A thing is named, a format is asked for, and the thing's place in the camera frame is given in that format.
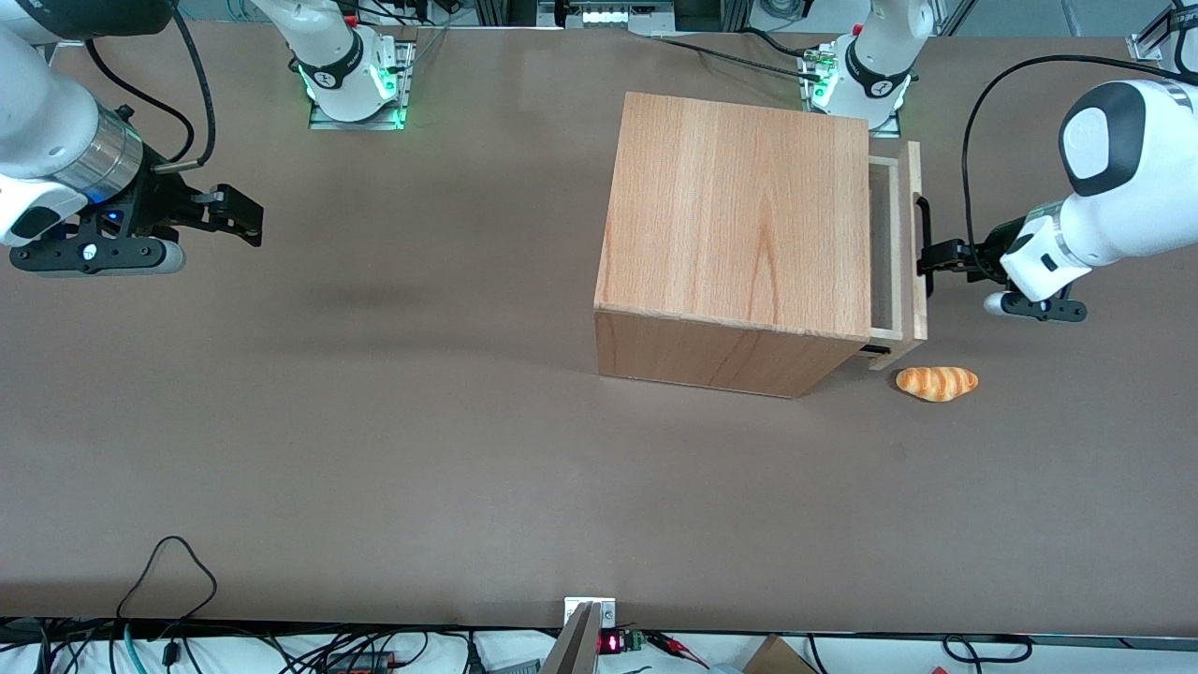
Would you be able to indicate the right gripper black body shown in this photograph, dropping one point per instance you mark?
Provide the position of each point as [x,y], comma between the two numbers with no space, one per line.
[159,208]

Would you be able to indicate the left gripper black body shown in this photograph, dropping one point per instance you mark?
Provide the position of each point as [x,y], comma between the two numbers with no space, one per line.
[985,250]

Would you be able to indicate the right white Franka arm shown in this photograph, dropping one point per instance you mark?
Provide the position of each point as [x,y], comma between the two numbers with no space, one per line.
[47,122]

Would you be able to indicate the light wooden drawer cabinet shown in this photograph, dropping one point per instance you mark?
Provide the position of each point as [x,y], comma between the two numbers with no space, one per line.
[730,215]

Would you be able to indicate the orange striped bread roll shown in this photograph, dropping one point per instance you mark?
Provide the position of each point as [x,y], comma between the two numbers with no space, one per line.
[936,383]

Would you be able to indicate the lit white electronic box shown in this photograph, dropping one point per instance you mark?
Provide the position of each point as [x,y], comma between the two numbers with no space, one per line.
[613,14]

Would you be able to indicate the brown cardboard piece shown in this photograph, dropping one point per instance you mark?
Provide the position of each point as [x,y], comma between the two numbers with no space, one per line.
[777,660]

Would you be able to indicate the red clip test lead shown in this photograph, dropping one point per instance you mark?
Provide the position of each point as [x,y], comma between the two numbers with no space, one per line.
[669,642]

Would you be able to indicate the black and orange device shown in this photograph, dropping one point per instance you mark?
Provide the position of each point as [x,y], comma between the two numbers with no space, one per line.
[360,665]

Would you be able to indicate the red digit display module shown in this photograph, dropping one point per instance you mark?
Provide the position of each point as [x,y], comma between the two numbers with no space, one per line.
[610,643]

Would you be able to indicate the tan wooden slat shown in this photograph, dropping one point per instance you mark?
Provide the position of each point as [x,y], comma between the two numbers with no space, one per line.
[576,651]

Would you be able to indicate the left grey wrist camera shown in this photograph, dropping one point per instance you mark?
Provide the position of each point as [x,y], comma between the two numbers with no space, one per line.
[1029,309]

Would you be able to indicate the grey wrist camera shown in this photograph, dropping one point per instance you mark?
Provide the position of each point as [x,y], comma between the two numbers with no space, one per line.
[1029,309]
[94,257]

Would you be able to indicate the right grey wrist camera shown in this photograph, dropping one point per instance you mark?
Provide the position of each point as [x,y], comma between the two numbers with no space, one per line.
[94,257]

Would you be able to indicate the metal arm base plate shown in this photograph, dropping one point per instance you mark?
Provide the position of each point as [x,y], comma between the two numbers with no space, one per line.
[884,129]
[407,94]

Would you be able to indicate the aluminium profile corner bracket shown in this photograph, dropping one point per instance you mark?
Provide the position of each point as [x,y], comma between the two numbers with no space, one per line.
[1146,47]

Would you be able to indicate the small silver metal bracket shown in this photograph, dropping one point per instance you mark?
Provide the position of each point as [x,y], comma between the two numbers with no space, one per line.
[606,613]

